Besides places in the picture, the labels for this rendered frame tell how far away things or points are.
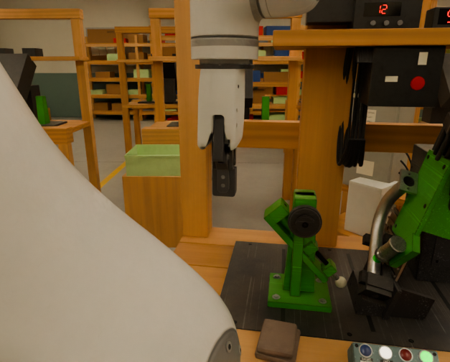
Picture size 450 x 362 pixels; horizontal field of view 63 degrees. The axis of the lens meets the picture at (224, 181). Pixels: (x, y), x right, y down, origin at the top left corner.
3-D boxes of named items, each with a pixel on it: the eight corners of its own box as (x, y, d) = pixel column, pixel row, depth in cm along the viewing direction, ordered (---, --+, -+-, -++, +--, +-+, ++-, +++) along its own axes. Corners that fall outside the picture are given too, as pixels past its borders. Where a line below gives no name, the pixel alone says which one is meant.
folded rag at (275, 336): (264, 326, 81) (264, 314, 81) (300, 334, 79) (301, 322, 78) (253, 359, 72) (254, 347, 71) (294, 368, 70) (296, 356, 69)
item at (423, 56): (436, 108, 94) (447, 45, 89) (367, 106, 96) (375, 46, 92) (420, 103, 106) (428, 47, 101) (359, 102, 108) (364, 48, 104)
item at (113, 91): (195, 121, 1002) (193, 33, 935) (86, 121, 1011) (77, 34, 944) (197, 118, 1053) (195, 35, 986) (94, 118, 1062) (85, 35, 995)
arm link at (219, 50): (199, 42, 50) (200, 65, 51) (182, 36, 42) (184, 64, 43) (260, 41, 49) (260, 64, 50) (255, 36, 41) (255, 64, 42)
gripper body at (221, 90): (204, 57, 51) (205, 136, 55) (185, 56, 42) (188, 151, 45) (257, 57, 50) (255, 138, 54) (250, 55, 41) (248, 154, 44)
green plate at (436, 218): (443, 263, 78) (492, 173, 72) (405, 251, 79) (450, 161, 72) (424, 239, 89) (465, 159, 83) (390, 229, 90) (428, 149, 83)
